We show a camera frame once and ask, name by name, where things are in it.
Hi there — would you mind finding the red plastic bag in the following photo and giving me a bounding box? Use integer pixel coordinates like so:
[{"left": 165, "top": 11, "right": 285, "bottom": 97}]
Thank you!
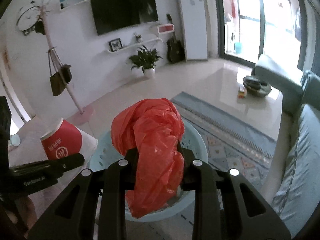
[{"left": 111, "top": 98, "right": 184, "bottom": 218}]

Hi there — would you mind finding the red paper cup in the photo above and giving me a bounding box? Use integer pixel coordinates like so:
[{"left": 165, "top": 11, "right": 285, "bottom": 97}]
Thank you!
[{"left": 41, "top": 118, "right": 82, "bottom": 160}]

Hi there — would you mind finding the left hand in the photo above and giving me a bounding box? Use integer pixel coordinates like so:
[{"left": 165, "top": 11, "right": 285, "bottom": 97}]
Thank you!
[{"left": 6, "top": 197, "right": 37, "bottom": 229}]

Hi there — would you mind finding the light green plastic basket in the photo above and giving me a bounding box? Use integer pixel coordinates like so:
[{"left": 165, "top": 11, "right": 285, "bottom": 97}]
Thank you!
[{"left": 87, "top": 122, "right": 209, "bottom": 223}]

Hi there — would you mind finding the pink tablecloth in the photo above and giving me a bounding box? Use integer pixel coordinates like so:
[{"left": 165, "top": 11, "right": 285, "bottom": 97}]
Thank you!
[{"left": 9, "top": 117, "right": 98, "bottom": 218}]

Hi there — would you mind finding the patterned floor rug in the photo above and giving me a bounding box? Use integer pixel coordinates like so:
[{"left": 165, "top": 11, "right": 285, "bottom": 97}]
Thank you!
[{"left": 172, "top": 92, "right": 276, "bottom": 190}]

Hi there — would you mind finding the small orange box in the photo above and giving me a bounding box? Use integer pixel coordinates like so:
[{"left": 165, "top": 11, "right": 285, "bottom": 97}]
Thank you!
[{"left": 238, "top": 86, "right": 247, "bottom": 99}]

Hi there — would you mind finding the potted green plant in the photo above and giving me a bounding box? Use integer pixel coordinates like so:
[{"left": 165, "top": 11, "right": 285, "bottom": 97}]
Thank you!
[{"left": 129, "top": 45, "right": 163, "bottom": 79}]

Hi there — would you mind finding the brown hanging bag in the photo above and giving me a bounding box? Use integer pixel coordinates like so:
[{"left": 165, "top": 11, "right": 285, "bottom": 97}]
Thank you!
[{"left": 49, "top": 52, "right": 68, "bottom": 97}]

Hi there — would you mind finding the grey sofa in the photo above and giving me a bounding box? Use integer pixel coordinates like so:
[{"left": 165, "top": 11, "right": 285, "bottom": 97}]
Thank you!
[{"left": 252, "top": 54, "right": 319, "bottom": 239}]

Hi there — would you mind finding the black hanging bag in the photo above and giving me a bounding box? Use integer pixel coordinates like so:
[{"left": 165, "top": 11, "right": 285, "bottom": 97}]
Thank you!
[{"left": 61, "top": 64, "right": 72, "bottom": 83}]

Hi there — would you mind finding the dark bowl on floor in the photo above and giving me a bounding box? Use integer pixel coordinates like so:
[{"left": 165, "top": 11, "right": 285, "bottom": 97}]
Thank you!
[{"left": 242, "top": 76, "right": 272, "bottom": 98}]

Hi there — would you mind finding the black guitar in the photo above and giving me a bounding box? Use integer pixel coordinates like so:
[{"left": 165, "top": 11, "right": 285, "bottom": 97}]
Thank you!
[{"left": 167, "top": 30, "right": 185, "bottom": 63}]

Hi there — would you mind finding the framed butterfly picture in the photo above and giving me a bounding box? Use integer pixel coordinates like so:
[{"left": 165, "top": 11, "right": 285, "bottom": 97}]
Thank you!
[{"left": 108, "top": 38, "right": 123, "bottom": 52}]

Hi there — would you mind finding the red box shelf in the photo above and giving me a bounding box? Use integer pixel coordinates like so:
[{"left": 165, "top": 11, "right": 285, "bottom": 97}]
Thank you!
[{"left": 157, "top": 23, "right": 175, "bottom": 34}]

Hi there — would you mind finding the glass balcony door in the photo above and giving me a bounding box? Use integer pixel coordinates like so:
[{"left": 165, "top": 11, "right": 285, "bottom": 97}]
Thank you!
[{"left": 216, "top": 0, "right": 308, "bottom": 69}]

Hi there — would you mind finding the white refrigerator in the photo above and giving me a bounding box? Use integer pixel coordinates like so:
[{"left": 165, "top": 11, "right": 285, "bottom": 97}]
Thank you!
[{"left": 179, "top": 0, "right": 208, "bottom": 61}]

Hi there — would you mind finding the white wall shelf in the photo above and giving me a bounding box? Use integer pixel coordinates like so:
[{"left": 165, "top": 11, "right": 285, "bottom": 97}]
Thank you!
[{"left": 105, "top": 37, "right": 163, "bottom": 54}]

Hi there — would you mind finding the black wall television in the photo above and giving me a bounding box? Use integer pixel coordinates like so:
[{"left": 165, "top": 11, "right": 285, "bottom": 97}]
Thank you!
[{"left": 90, "top": 0, "right": 158, "bottom": 35}]

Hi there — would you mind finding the round wall clock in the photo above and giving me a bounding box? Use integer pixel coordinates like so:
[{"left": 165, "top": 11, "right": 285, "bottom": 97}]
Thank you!
[{"left": 16, "top": 3, "right": 40, "bottom": 36}]

